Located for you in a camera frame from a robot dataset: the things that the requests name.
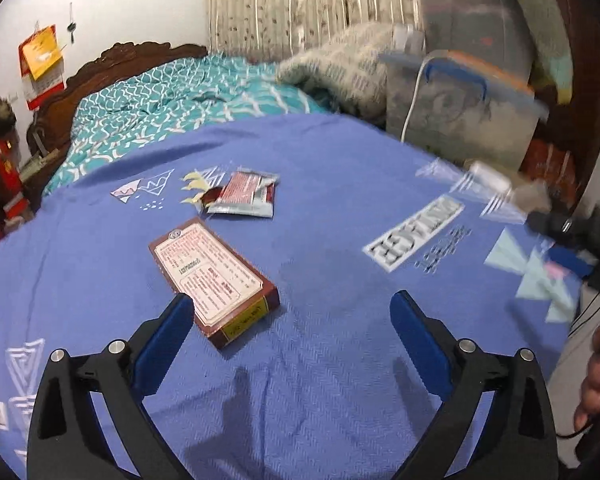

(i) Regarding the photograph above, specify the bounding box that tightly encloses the person right hand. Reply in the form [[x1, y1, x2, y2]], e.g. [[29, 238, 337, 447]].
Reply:
[[573, 326, 600, 431]]

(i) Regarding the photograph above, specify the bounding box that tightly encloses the clear storage bin blue lid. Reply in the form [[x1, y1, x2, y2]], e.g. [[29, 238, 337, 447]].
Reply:
[[379, 50, 550, 171]]

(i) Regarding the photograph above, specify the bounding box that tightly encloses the yellow red medicine box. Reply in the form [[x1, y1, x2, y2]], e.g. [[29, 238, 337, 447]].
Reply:
[[149, 218, 280, 350]]

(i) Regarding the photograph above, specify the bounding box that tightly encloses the cluttered metal shelf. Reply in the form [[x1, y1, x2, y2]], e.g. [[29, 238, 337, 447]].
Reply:
[[0, 96, 32, 240]]

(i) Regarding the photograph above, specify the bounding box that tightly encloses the blue patterned bed blanket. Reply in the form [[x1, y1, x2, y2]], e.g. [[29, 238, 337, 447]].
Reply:
[[0, 114, 578, 479]]

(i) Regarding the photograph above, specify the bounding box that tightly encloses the red gift box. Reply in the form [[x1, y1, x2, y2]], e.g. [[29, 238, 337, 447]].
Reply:
[[0, 140, 22, 204]]

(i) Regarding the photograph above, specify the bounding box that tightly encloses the grey knitted blanket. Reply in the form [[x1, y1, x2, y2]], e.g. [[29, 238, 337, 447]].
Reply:
[[276, 22, 410, 125]]

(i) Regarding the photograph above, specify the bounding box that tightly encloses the dark red foil sachet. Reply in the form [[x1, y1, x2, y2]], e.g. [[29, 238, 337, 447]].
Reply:
[[201, 168, 279, 219]]

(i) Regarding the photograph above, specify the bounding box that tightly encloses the dark carved wooden headboard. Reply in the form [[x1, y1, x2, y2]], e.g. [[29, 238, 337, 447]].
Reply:
[[25, 40, 210, 162]]

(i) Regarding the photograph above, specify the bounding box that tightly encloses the teal patterned bed sheet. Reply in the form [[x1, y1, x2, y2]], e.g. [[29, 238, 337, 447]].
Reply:
[[42, 54, 335, 197]]

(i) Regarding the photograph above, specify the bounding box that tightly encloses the beige patterned curtain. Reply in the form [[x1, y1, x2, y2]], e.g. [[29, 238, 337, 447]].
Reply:
[[208, 0, 422, 61]]

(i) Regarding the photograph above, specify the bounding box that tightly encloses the white charging cable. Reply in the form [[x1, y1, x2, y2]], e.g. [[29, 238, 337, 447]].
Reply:
[[398, 49, 449, 146]]

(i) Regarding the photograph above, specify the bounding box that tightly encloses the orange red wall calendar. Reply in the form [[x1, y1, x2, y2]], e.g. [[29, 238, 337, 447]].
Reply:
[[18, 25, 66, 112]]

